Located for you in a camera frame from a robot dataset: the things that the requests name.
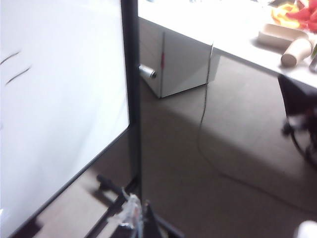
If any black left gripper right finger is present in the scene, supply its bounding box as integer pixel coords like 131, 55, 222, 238
143, 199, 185, 238

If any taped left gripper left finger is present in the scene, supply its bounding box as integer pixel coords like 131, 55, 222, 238
107, 194, 145, 238

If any silver cylindrical knob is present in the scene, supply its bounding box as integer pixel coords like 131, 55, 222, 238
137, 63, 158, 80

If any white rounded object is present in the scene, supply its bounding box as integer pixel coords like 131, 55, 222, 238
296, 220, 317, 238

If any white cabinet box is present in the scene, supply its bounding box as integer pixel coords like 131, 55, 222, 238
138, 16, 214, 99

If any black desk leg panel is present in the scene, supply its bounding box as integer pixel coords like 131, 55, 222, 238
277, 73, 317, 118

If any white desk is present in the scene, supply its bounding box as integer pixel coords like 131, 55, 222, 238
137, 0, 317, 86

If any beige cylinder roll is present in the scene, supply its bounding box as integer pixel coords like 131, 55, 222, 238
280, 38, 314, 67

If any beige oblong tray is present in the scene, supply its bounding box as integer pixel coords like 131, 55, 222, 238
257, 23, 309, 49

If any green object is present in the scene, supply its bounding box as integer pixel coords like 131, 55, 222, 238
309, 43, 317, 73

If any yellow plastic toy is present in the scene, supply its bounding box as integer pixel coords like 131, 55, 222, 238
270, 4, 302, 28

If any red plastic toy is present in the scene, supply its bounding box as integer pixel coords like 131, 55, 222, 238
285, 2, 317, 32

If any thin grey floor cable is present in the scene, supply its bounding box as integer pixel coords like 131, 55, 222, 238
197, 44, 308, 212

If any white whiteboard with black frame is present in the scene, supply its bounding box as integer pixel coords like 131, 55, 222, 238
9, 0, 144, 238

